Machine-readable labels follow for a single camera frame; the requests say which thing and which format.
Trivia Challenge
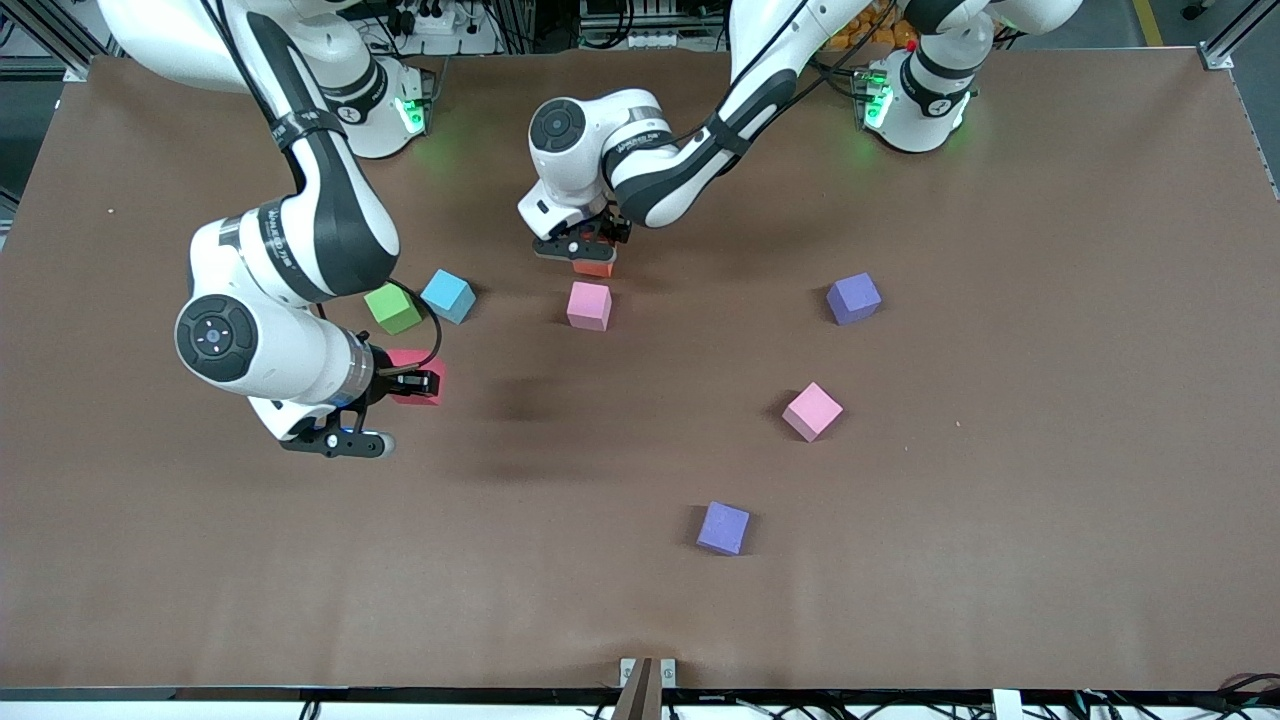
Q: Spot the metal table edge bracket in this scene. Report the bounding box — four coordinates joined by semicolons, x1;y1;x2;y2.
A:
620;657;678;689

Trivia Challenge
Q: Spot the pink foam cube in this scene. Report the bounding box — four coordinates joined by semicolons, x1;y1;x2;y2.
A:
782;381;844;443
566;281;613;332

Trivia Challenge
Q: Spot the brown wooden post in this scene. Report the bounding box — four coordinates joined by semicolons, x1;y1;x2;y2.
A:
612;657;663;720

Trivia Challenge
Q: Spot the white power strip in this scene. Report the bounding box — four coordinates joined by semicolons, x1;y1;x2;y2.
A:
395;0;481;36

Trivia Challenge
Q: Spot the purple foam cube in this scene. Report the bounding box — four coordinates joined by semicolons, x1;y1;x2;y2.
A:
696;501;751;556
826;272;883;326

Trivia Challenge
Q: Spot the pile of orange packets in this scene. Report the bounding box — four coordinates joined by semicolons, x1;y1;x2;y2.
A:
830;0;923;53

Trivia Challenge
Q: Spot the blue foam cube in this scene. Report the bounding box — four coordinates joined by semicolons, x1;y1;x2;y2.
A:
419;268;477;325

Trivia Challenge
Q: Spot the metal equipment rack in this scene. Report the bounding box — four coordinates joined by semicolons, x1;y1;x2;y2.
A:
578;0;731;51

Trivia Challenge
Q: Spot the red foam cube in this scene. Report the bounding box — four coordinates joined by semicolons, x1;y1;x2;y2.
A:
385;348;447;407

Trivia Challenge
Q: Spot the green foam cube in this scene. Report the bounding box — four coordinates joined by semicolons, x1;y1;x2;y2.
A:
363;280;423;336

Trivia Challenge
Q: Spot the aluminium frame profile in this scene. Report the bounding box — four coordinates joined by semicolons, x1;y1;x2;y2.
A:
0;0;151;83
1195;0;1280;71

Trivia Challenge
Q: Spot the black cable bundle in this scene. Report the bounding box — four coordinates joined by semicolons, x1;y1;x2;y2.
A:
1070;672;1280;720

